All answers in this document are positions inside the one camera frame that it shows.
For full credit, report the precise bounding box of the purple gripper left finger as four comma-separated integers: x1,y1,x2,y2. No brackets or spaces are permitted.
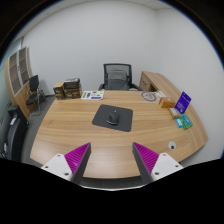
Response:
42,142,91,185

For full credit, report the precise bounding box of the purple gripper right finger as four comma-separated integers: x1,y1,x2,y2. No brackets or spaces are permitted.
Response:
132,142,182,184

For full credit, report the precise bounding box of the black computer mouse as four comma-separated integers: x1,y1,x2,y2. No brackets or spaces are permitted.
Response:
106,111,120,125

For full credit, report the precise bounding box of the dark grey mouse pad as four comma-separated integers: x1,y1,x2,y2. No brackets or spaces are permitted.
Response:
92,104,133,132

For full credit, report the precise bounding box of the blue small packet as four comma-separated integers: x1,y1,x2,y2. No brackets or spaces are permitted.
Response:
176,118,183,128

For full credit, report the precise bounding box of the green packet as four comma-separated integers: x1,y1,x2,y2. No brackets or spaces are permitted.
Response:
179,114,193,129

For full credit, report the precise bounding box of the small tan box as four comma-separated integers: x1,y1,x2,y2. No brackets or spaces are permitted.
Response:
168,108,179,119

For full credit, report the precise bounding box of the orange cardboard box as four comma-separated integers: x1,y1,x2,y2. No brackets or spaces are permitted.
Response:
159,97,176,108

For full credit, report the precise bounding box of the black chair at left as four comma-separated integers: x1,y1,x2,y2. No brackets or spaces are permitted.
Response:
0,105,29,162

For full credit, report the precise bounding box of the purple standing card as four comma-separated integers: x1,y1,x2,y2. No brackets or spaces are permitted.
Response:
175,92,191,114

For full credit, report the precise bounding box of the white green leaflet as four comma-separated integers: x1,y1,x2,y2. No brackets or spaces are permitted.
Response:
81,91,104,100

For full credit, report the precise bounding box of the small brown box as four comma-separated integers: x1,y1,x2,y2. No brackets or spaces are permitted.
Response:
53,82,65,99

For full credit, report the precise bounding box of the large dark brown box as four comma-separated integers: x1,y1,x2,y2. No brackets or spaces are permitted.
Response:
64,78,82,99

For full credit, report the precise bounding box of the black visitor chair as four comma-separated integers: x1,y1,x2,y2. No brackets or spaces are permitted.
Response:
26,75,46,106

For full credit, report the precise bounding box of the wooden side cabinet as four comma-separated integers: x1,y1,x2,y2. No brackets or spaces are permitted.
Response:
139,71,181,100

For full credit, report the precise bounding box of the black mesh office chair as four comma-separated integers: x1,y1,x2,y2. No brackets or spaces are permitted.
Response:
99,63,141,91

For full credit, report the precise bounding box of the wooden bookcase with doors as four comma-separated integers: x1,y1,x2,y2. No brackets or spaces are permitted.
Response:
5,47,33,118

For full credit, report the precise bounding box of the white cable grommet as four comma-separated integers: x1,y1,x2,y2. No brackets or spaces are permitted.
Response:
168,141,176,150

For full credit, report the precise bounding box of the round coiled cable coaster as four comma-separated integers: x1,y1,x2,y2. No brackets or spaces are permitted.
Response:
141,92,156,102

